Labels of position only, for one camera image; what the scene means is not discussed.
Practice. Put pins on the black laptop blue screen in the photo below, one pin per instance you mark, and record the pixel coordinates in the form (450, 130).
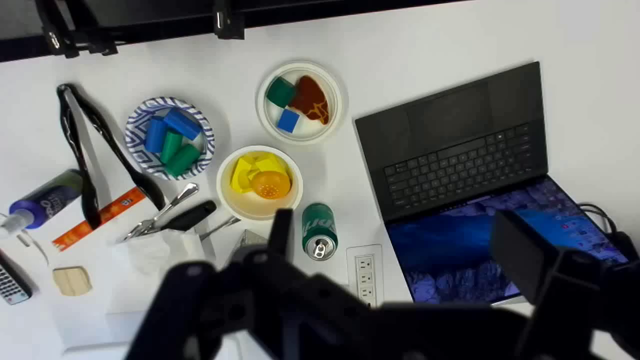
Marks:
(461, 152)

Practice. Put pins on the yellow plastic toy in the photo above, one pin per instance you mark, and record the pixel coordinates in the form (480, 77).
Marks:
(245, 170)

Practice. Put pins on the grey remote control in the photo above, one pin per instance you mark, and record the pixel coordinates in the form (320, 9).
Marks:
(10, 282)

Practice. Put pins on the blue patterned paper plate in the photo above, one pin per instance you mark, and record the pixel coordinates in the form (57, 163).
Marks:
(136, 132)

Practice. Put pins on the blue cylinder block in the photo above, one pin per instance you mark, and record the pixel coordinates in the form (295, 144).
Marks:
(183, 122)
(157, 135)

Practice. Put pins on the orange ruler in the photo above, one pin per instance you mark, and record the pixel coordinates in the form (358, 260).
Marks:
(122, 203)

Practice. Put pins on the orange plastic toy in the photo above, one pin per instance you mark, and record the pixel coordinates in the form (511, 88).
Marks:
(271, 184)

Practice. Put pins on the green cylinder block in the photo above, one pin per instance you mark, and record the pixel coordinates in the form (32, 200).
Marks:
(183, 160)
(171, 146)

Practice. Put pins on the white bowl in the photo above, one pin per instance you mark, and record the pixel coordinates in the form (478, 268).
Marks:
(261, 209)

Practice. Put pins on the white paper napkin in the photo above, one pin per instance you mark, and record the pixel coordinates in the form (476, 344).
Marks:
(157, 253)

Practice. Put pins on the small wooden square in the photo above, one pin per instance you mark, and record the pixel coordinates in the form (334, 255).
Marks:
(73, 280)

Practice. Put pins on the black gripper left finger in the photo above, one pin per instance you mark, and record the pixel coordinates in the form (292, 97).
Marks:
(220, 301)

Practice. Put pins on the green soda can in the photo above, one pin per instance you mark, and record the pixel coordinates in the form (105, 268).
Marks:
(318, 227)

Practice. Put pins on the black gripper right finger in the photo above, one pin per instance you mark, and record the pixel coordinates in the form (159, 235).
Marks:
(552, 292)

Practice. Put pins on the silver metal tongs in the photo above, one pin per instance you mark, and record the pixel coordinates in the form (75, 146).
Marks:
(174, 200)

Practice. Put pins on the white table power outlet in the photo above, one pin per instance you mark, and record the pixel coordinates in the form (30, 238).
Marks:
(364, 272)

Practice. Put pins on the small blue block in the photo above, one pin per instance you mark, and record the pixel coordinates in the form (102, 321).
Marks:
(288, 120)

